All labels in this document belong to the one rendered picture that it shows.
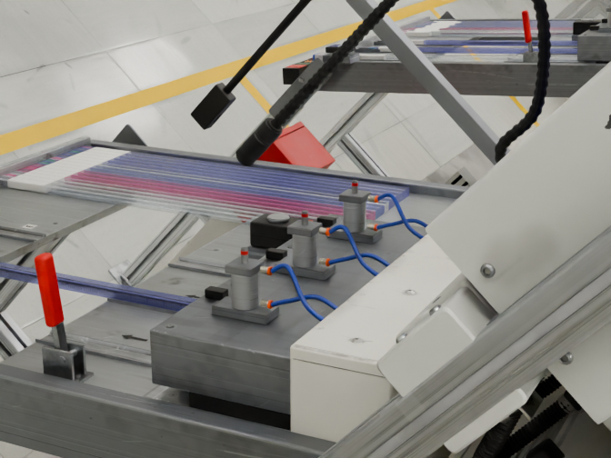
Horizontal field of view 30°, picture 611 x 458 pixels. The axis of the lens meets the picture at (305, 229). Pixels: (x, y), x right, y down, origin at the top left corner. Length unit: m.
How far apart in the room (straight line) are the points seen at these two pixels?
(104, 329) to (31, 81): 2.01
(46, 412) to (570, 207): 0.47
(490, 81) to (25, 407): 1.45
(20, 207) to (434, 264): 0.64
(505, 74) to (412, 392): 1.54
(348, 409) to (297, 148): 1.17
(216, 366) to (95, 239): 1.88
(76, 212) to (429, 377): 0.78
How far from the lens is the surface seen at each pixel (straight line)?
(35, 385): 0.95
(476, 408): 0.71
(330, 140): 3.19
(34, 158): 1.61
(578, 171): 0.67
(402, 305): 0.90
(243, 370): 0.88
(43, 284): 0.95
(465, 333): 0.70
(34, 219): 1.41
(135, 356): 1.01
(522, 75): 2.21
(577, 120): 0.67
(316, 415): 0.84
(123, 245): 2.79
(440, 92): 1.00
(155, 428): 0.89
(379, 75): 2.31
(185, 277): 1.19
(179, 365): 0.91
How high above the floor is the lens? 1.71
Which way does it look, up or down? 31 degrees down
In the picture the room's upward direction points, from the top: 46 degrees clockwise
